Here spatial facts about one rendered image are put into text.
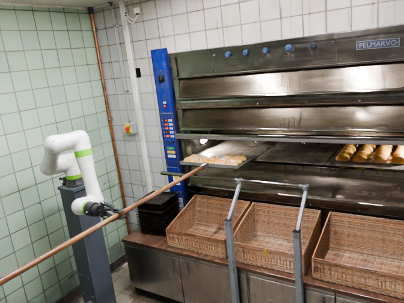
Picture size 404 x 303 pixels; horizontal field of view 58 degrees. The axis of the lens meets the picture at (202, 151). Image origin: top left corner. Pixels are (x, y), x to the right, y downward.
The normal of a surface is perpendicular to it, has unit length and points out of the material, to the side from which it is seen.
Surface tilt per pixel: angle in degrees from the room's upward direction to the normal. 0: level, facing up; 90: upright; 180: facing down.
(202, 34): 90
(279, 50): 90
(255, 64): 90
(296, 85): 70
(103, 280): 90
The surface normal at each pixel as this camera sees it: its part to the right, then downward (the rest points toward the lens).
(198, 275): -0.53, 0.27
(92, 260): 0.81, 0.06
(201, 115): -0.53, -0.08
